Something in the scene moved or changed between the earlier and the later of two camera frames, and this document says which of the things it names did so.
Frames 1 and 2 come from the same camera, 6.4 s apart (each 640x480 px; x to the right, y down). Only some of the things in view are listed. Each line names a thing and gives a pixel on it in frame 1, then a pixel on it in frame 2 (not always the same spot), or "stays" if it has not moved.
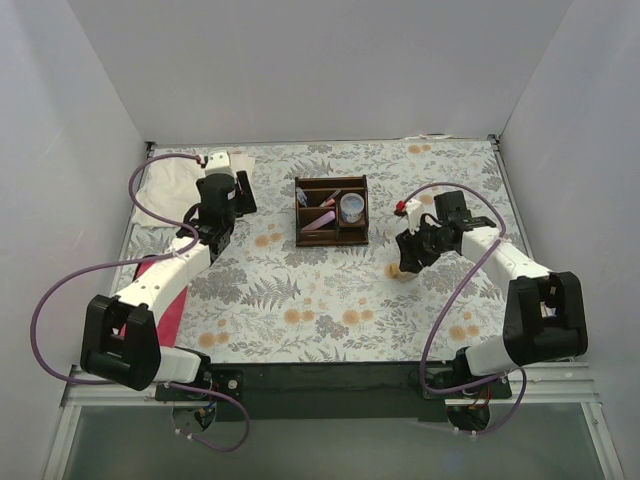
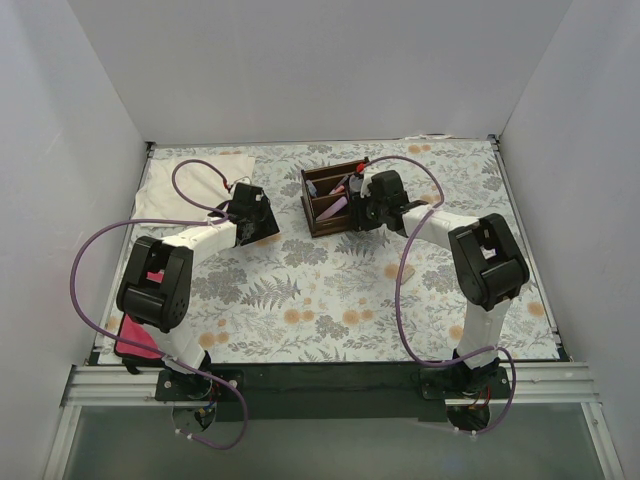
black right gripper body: x=410 y=245 → x=357 y=209
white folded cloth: x=171 y=188 stays
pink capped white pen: x=331 y=199 → x=340 y=187
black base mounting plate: x=366 y=391 stays
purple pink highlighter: x=316 y=224 → x=333 y=210
